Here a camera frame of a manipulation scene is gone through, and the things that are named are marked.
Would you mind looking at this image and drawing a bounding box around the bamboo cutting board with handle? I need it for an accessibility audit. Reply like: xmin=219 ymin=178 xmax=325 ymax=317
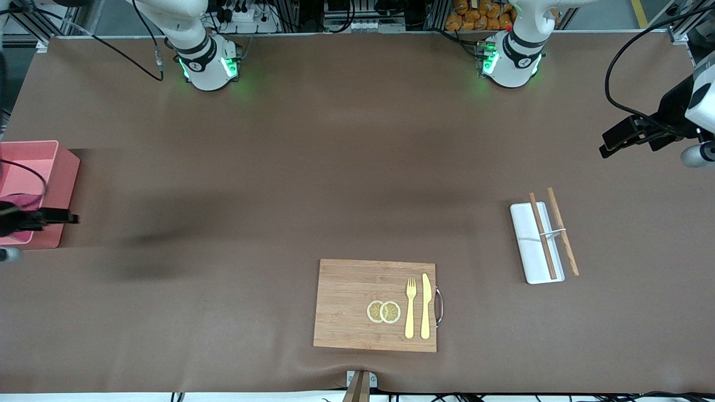
xmin=313 ymin=259 xmax=445 ymax=353

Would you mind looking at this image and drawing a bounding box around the brown wooden chopstick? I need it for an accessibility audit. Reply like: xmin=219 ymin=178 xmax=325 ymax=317
xmin=547 ymin=187 xmax=580 ymax=276
xmin=528 ymin=193 xmax=558 ymax=280

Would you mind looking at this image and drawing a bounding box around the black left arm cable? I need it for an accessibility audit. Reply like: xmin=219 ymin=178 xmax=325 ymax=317
xmin=605 ymin=17 xmax=687 ymax=138

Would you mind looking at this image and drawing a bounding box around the orange packaged snacks pile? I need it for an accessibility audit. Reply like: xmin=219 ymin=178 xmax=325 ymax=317
xmin=445 ymin=0 xmax=517 ymax=32

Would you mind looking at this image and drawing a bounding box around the aluminium frame profile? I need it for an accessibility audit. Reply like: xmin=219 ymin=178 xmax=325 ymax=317
xmin=668 ymin=0 xmax=715 ymax=45
xmin=34 ymin=0 xmax=104 ymax=54

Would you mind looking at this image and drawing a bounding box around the yellow plastic knife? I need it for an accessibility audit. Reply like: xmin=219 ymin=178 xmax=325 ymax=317
xmin=421 ymin=273 xmax=432 ymax=340

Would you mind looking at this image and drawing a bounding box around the white power strip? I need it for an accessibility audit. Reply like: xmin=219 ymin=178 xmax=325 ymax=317
xmin=221 ymin=0 xmax=281 ymax=34

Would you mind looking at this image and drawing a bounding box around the brown wooden bar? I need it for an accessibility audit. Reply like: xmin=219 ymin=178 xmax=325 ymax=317
xmin=342 ymin=371 xmax=370 ymax=402

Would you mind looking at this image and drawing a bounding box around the pink and grey cloth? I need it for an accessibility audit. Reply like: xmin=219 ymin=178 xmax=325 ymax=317
xmin=0 ymin=193 xmax=43 ymax=245

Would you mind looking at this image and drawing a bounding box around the white rectangular tray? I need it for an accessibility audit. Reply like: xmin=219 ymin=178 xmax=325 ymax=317
xmin=509 ymin=202 xmax=566 ymax=285

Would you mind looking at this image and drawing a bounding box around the grey metal table bracket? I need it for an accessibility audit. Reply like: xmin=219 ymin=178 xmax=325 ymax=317
xmin=345 ymin=370 xmax=378 ymax=389

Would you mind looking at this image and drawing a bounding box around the yellow plastic fork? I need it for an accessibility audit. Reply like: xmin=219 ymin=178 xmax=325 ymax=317
xmin=404 ymin=278 xmax=417 ymax=339

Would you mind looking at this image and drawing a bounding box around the pink plastic box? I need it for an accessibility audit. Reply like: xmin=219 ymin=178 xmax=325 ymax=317
xmin=0 ymin=141 xmax=80 ymax=250

